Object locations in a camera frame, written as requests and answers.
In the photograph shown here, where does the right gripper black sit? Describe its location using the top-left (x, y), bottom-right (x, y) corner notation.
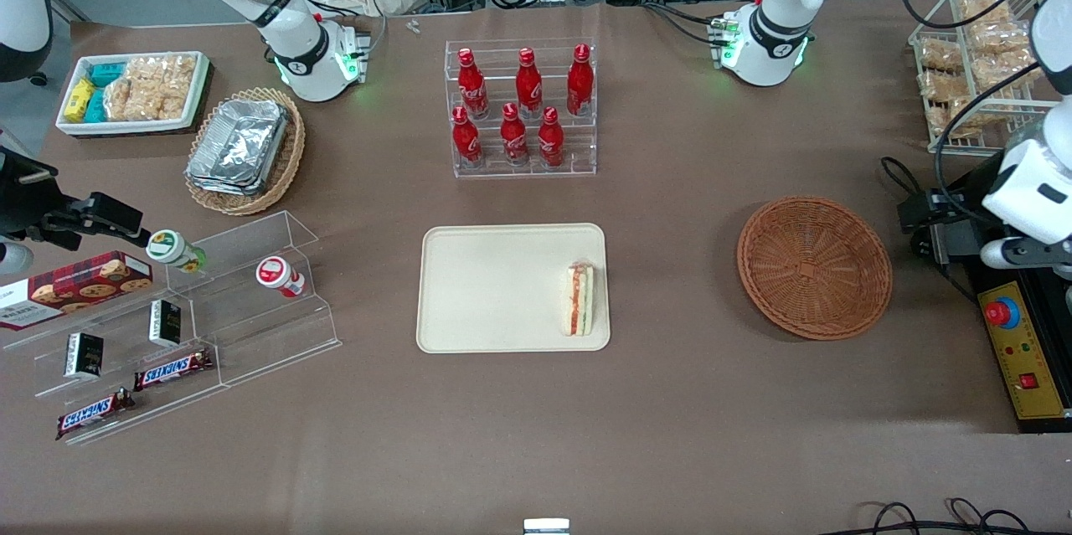
top-left (0, 147), bottom-right (153, 250)

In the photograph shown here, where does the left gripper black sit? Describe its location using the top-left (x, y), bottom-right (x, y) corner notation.
top-left (898, 192), bottom-right (994, 265)

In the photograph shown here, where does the triangle sandwich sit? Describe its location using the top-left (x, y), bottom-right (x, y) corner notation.
top-left (561, 260), bottom-right (595, 338)

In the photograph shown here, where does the white rectangular snack tray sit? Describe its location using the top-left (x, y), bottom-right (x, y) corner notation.
top-left (55, 51), bottom-right (211, 137)

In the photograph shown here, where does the round brown wicker basket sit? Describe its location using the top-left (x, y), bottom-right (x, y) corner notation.
top-left (737, 197), bottom-right (894, 342)

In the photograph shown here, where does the aluminium foil tray stack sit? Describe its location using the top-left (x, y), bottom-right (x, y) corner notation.
top-left (185, 98), bottom-right (291, 198)

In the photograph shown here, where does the oval light wicker basket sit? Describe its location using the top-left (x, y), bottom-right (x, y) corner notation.
top-left (184, 87), bottom-right (307, 216)

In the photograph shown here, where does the beige plastic tray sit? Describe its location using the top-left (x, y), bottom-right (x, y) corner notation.
top-left (416, 223), bottom-right (611, 353)

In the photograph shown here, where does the red tartan cookie box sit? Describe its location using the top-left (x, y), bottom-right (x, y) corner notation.
top-left (0, 251), bottom-right (155, 332)

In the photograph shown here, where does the green capped drink bottle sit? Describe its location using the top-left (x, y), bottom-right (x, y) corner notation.
top-left (146, 229), bottom-right (208, 275)

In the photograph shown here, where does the clear rice cracker bag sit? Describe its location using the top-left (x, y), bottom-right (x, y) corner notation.
top-left (928, 100), bottom-right (993, 139)
top-left (957, 0), bottom-right (1029, 32)
top-left (919, 37), bottom-right (966, 72)
top-left (921, 70), bottom-right (979, 105)
top-left (156, 55), bottom-right (198, 121)
top-left (104, 58), bottom-right (162, 122)

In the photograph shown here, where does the small black box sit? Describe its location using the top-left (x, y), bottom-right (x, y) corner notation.
top-left (149, 300), bottom-right (183, 348)
top-left (64, 332), bottom-right (106, 380)

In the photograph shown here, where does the yellow snack pack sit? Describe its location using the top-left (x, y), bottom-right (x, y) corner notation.
top-left (64, 79), bottom-right (96, 122)

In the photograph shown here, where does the snickers chocolate bar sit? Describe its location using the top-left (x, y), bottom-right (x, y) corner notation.
top-left (55, 388), bottom-right (136, 442)
top-left (133, 348), bottom-right (215, 393)

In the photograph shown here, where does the yellow black control box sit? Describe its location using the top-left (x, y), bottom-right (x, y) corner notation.
top-left (977, 280), bottom-right (1072, 435)

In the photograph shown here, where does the red capped drink bottle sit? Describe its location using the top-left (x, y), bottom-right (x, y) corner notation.
top-left (255, 255), bottom-right (307, 299)

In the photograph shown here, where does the clear acrylic stepped shelf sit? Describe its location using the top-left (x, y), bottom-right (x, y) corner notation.
top-left (0, 210), bottom-right (343, 446)

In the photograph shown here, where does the paper table cover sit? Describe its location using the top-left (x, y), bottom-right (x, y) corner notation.
top-left (0, 0), bottom-right (1072, 535)

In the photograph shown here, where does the red cola bottle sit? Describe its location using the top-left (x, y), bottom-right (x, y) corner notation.
top-left (451, 106), bottom-right (482, 169)
top-left (567, 44), bottom-right (595, 117)
top-left (457, 48), bottom-right (490, 121)
top-left (500, 103), bottom-right (529, 167)
top-left (538, 106), bottom-right (565, 169)
top-left (515, 48), bottom-right (543, 121)

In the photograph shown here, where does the clear acrylic bottle rack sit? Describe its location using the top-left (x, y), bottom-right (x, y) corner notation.
top-left (444, 38), bottom-right (598, 179)

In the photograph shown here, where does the white wire basket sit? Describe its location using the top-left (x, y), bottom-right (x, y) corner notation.
top-left (908, 0), bottom-right (1053, 156)

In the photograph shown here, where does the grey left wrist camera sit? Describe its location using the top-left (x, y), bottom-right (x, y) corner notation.
top-left (979, 239), bottom-right (1033, 270)

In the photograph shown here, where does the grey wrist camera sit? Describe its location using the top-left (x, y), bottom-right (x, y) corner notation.
top-left (0, 242), bottom-right (35, 276)
top-left (979, 239), bottom-right (1033, 270)

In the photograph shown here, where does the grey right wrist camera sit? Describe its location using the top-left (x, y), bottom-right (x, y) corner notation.
top-left (0, 242), bottom-right (35, 276)

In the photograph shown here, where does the black loose cable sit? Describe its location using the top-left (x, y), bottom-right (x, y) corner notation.
top-left (837, 498), bottom-right (1041, 535)

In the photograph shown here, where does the black base cable bundle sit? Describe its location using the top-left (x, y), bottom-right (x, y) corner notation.
top-left (643, 1), bottom-right (731, 48)

